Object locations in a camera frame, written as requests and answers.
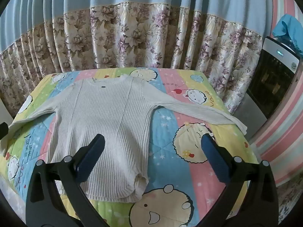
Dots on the blue and floral curtain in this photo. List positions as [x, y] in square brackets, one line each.
[142, 28]

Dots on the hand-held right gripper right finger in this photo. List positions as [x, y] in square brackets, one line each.
[214, 157]

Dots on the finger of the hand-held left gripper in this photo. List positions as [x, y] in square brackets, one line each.
[2, 130]

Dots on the blue cloth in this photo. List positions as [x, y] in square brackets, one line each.
[290, 28]

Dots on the white ribbed knit sweater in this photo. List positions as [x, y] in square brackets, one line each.
[106, 113]

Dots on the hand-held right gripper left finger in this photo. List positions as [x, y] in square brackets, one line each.
[91, 157]

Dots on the black and silver standing appliance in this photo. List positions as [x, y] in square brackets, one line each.
[272, 75]

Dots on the cartoon printed quilted blanket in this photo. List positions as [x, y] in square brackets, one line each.
[170, 127]

